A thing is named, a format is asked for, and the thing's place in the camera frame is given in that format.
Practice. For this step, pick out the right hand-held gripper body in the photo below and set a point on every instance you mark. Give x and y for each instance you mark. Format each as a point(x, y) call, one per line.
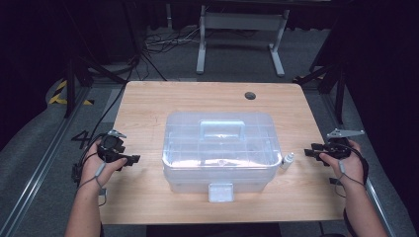
point(339, 148)

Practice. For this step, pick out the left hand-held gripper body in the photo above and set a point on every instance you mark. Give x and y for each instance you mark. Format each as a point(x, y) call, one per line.
point(110, 148)

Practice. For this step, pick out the small white plastic bottle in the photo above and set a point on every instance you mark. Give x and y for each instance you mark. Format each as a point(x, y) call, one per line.
point(287, 161)

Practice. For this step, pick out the clear plastic storage box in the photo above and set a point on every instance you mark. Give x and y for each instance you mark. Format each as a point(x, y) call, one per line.
point(220, 148)

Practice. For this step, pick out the person's right hand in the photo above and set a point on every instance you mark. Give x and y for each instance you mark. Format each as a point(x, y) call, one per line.
point(351, 169)

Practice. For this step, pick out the person's left hand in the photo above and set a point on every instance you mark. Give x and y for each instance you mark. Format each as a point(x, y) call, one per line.
point(94, 171)

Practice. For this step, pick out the black tripod stand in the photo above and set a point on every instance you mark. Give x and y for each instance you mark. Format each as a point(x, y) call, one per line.
point(70, 85)
point(339, 89)

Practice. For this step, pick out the black curtain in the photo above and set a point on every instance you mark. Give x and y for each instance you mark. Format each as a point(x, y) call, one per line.
point(388, 82)
point(23, 65)

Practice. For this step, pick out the person's dark clothing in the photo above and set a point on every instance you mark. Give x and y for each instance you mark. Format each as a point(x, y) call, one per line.
point(214, 231)

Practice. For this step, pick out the white metal table frame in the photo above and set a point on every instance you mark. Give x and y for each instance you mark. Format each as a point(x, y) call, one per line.
point(243, 20)

